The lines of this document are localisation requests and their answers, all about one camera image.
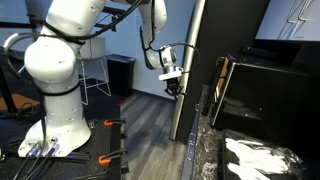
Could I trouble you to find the black trash bin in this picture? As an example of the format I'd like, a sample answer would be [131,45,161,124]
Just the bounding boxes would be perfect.
[105,53,137,98]

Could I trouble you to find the black base cable bundle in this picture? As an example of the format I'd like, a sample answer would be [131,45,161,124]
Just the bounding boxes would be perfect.
[11,141,59,180]

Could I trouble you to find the silver upper cabinet handle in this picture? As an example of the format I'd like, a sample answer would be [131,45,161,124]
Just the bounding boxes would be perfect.
[285,0,301,24]
[297,0,316,23]

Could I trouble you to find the white chair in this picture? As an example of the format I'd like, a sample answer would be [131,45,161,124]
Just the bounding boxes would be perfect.
[75,35,113,106]

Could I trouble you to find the black glass microwave door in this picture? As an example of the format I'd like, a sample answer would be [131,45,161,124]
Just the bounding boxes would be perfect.
[203,55,231,118]

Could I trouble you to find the black camera boom bar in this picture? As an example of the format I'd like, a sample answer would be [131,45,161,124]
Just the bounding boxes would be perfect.
[0,21,118,33]

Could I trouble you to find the silver refrigerator handle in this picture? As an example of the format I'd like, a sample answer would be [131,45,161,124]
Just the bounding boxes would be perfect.
[169,0,208,141]

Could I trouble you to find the white upper cabinet door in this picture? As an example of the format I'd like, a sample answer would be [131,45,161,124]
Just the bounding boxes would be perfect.
[293,0,320,43]
[255,0,299,42]

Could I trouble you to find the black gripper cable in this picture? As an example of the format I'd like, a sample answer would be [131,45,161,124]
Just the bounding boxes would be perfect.
[146,41,202,76]

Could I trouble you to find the black power strip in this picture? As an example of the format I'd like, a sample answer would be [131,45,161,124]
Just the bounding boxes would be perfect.
[239,45,278,61]

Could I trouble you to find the white cabinet door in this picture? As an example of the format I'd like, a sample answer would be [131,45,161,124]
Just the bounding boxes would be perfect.
[293,0,320,43]
[255,0,299,42]
[179,103,201,180]

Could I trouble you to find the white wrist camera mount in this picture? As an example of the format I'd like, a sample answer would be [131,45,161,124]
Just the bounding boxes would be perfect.
[157,65,185,82]

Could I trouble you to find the black stereo camera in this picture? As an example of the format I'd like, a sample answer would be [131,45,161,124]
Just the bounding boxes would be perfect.
[101,5,128,18]

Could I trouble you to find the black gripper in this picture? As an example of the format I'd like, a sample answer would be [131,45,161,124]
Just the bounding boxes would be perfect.
[164,77,184,100]

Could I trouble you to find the white lower cabinet door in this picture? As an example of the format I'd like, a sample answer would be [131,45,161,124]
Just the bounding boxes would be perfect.
[179,103,201,180]

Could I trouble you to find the orange handled bar clamp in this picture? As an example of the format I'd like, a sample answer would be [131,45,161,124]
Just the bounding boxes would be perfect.
[87,117,128,130]
[78,148,130,180]

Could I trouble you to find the black refrigerator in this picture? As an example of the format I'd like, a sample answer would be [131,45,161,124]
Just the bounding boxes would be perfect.
[173,0,272,145]

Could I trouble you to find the grey corrugated hose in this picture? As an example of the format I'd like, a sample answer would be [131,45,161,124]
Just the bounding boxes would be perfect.
[2,32,41,73]

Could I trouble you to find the black perforated mounting table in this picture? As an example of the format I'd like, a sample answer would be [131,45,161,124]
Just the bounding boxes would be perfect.
[0,117,130,180]

